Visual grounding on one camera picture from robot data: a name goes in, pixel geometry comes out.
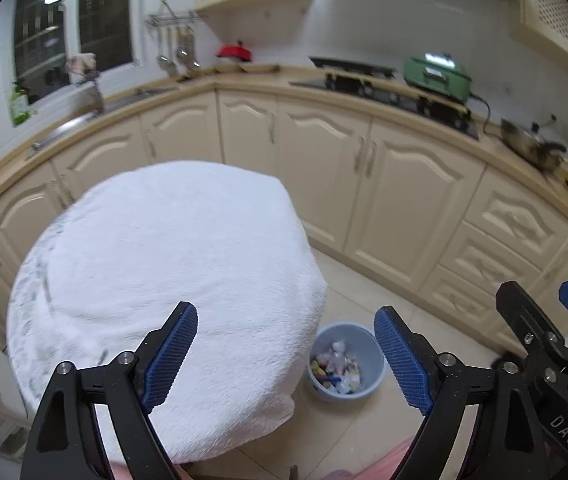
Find steel kitchen sink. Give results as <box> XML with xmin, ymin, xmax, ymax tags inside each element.
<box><xmin>26</xmin><ymin>87</ymin><xmax>177</xmax><ymax>158</ymax></box>

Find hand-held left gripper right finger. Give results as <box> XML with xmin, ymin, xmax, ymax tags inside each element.
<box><xmin>374</xmin><ymin>306</ymin><xmax>549</xmax><ymax>480</ymax></box>

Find white terry table cover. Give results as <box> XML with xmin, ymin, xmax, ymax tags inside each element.
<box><xmin>6</xmin><ymin>160</ymin><xmax>328</xmax><ymax>466</ymax></box>

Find steel faucet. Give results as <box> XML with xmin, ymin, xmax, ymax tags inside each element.
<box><xmin>81</xmin><ymin>72</ymin><xmax>107</xmax><ymax>113</ymax></box>

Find cream kitchen cabinets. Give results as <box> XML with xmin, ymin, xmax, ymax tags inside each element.
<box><xmin>0</xmin><ymin>87</ymin><xmax>568</xmax><ymax>361</ymax></box>

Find kitchen window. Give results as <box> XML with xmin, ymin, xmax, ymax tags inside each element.
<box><xmin>11</xmin><ymin>0</ymin><xmax>137</xmax><ymax>96</ymax></box>

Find steel wok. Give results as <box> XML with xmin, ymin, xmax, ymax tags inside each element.
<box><xmin>500</xmin><ymin>115</ymin><xmax>567</xmax><ymax>171</ymax></box>

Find metal ladle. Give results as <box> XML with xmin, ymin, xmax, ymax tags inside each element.
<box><xmin>156</xmin><ymin>27</ymin><xmax>172</xmax><ymax>68</ymax></box>

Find black gas stove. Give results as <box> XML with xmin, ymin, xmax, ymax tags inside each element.
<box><xmin>289</xmin><ymin>72</ymin><xmax>481</xmax><ymax>142</ymax></box>

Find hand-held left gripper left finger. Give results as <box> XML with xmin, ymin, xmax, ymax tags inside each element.
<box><xmin>20</xmin><ymin>301</ymin><xmax>199</xmax><ymax>480</ymax></box>

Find metal skimmer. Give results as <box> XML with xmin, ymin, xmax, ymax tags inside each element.
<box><xmin>176</xmin><ymin>25</ymin><xmax>202</xmax><ymax>70</ymax></box>

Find metal utensil rack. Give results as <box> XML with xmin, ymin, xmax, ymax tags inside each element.
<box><xmin>145</xmin><ymin>0</ymin><xmax>202</xmax><ymax>28</ymax></box>

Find grey-blue waste bin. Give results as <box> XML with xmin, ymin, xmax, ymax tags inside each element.
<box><xmin>306</xmin><ymin>322</ymin><xmax>385</xmax><ymax>402</ymax></box>

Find pinkish dish cloth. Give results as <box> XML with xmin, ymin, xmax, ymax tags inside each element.
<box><xmin>65</xmin><ymin>52</ymin><xmax>98</xmax><ymax>78</ymax></box>

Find heap of wrappers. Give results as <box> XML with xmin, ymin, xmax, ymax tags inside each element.
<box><xmin>311</xmin><ymin>341</ymin><xmax>363</xmax><ymax>395</ymax></box>

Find green electric cooker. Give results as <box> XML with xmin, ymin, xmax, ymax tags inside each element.
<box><xmin>403</xmin><ymin>51</ymin><xmax>474</xmax><ymax>102</ymax></box>

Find beige kitchen countertop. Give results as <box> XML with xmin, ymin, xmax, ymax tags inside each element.
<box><xmin>0</xmin><ymin>62</ymin><xmax>568</xmax><ymax>256</ymax></box>

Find black flat tray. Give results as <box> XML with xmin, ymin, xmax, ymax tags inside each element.
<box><xmin>309</xmin><ymin>56</ymin><xmax>397</xmax><ymax>79</ymax></box>

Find person's right leg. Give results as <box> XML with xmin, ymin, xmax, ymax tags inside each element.
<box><xmin>314</xmin><ymin>435</ymin><xmax>415</xmax><ymax>480</ymax></box>

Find green dish soap bottle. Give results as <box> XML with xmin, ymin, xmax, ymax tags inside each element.
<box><xmin>10</xmin><ymin>82</ymin><xmax>32</xmax><ymax>128</ymax></box>

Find black power cable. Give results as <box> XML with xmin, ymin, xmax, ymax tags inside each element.
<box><xmin>466</xmin><ymin>94</ymin><xmax>492</xmax><ymax>136</ymax></box>

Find red pot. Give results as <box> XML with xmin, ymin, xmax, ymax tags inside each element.
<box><xmin>215</xmin><ymin>40</ymin><xmax>255</xmax><ymax>62</ymax></box>

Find metal spatula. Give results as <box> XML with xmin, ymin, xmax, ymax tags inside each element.
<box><xmin>164</xmin><ymin>27</ymin><xmax>179</xmax><ymax>77</ymax></box>

